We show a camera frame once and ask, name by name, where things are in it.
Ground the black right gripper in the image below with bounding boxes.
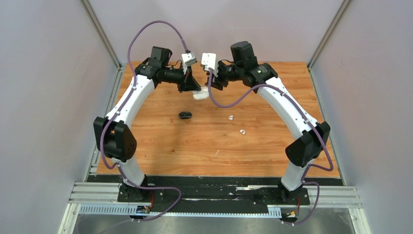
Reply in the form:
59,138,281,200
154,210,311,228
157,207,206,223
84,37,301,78
206,60,244,90

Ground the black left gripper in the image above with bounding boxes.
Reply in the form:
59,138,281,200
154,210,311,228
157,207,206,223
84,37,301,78
162,62,201,93

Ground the white earbud charging case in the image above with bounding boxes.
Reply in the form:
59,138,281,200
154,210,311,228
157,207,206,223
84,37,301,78
192,86,209,100

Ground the black earbud charging case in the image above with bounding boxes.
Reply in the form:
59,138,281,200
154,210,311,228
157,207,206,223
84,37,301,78
178,111,192,119

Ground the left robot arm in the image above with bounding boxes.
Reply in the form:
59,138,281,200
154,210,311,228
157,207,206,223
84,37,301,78
93,46,201,201

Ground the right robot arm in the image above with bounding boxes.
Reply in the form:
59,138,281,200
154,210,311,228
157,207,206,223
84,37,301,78
201,41,331,204

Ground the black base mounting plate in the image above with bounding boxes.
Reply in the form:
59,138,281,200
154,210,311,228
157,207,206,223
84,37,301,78
86,175,345,215

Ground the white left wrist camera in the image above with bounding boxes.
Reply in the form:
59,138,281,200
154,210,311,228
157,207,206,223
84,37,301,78
181,50,197,75

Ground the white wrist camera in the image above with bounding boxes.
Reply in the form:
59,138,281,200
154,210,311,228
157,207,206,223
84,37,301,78
181,50,197,75
201,53,218,77

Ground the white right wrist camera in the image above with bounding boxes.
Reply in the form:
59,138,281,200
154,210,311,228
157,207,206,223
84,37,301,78
201,53,218,77

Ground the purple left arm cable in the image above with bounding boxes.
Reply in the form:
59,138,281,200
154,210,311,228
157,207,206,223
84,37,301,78
99,20,190,222

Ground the left aluminium corner post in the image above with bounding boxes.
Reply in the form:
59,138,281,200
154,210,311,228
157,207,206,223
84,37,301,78
79,0,122,70

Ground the aluminium corner post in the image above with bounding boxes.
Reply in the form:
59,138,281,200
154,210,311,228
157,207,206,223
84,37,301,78
79,0,122,70
307,0,353,71

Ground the slotted cable duct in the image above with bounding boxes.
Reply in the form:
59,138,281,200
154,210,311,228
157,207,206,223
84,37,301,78
79,204,282,218

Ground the right aluminium corner post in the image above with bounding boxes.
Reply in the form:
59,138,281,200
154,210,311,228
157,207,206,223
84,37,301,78
307,0,353,71

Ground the aluminium frame rail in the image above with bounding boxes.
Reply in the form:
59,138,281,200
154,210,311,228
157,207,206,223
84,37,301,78
69,182,363,209

